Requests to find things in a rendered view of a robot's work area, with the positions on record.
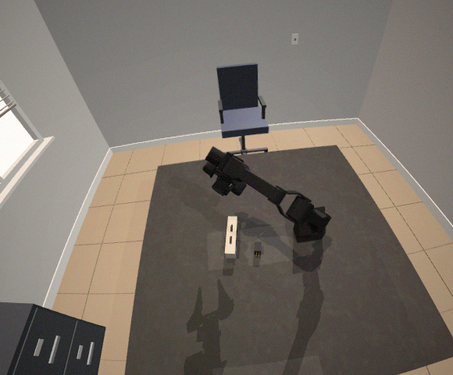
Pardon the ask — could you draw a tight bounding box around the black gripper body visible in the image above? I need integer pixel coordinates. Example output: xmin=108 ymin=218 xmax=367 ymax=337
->
xmin=202 ymin=161 xmax=247 ymax=196

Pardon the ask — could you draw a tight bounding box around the dark grey two-prong charger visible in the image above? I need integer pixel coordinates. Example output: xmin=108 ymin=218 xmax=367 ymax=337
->
xmin=255 ymin=241 xmax=262 ymax=255

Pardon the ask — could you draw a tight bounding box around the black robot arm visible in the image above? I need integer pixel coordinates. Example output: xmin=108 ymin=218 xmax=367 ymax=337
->
xmin=205 ymin=146 xmax=331 ymax=234

